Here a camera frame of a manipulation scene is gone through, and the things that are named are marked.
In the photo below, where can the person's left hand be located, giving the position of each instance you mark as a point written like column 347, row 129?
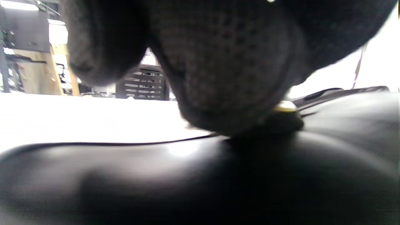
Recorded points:
column 225, row 62

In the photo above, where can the black leather shoe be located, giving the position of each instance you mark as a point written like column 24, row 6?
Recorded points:
column 218, row 181

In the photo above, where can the black office chair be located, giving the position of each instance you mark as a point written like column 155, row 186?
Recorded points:
column 143, row 84

